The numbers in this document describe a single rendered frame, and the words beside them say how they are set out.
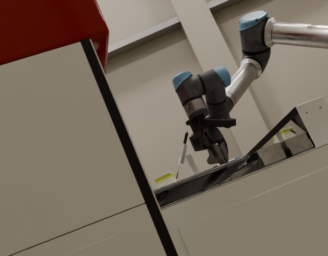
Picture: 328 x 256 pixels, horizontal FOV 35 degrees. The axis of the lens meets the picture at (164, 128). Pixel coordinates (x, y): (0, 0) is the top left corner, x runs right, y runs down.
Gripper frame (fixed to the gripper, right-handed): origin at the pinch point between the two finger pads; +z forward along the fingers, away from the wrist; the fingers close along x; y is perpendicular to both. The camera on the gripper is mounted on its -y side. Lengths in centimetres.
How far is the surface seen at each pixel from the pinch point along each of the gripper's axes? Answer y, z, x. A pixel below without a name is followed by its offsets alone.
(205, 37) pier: 146, -161, -257
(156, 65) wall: 197, -161, -236
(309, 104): -35.1, -3.5, -1.2
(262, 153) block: -13.3, 2.2, -1.9
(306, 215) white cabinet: -29.3, 25.0, 18.0
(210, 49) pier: 147, -148, -257
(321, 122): -35.5, 2.8, -1.9
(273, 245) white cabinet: -22.8, 28.6, 27.4
